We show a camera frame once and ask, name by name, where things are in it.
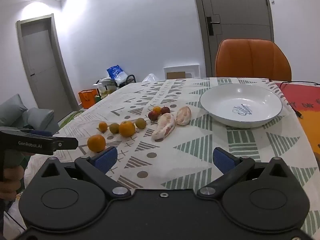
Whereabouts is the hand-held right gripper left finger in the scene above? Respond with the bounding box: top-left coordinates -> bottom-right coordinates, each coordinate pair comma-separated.
40,146 -> 132,201

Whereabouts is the patterned tablecloth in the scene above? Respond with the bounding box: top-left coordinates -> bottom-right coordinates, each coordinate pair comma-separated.
25,77 -> 320,238

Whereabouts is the black metal rack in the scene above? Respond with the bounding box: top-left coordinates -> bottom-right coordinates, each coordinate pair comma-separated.
96,74 -> 137,98

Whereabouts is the grey narrow door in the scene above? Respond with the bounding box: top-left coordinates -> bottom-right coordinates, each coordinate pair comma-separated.
16,14 -> 80,113

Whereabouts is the blue plastic bag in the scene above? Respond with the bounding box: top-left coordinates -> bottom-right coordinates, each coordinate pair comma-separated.
106,65 -> 124,80

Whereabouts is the orange leather chair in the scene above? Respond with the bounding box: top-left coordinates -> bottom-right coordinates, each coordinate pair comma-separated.
215,39 -> 292,82

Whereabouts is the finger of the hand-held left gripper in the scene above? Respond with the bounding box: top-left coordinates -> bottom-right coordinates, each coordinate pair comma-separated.
53,137 -> 79,151
24,128 -> 55,138

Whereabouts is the grey sofa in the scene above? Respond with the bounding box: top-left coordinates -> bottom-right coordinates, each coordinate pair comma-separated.
0,94 -> 60,135

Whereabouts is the white foam frame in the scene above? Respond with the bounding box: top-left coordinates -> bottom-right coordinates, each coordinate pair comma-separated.
163,64 -> 200,80

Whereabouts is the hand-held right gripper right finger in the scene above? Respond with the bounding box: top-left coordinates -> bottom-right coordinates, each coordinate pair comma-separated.
197,147 -> 288,201

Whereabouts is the red orange printed mat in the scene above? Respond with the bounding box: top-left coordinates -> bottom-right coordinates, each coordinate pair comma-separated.
275,82 -> 320,155

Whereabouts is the black door handle lock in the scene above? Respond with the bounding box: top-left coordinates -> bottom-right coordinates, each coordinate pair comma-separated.
206,16 -> 222,36

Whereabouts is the black cable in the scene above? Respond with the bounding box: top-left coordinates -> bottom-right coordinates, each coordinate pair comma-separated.
267,79 -> 320,119

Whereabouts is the person's left hand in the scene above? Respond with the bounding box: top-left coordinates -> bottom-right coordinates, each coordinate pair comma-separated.
0,166 -> 25,202

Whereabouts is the orange paper bag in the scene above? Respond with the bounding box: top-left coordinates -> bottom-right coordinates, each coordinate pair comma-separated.
78,89 -> 98,109

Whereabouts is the white oval plate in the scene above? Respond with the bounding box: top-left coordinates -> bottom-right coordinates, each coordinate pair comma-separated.
199,83 -> 283,129

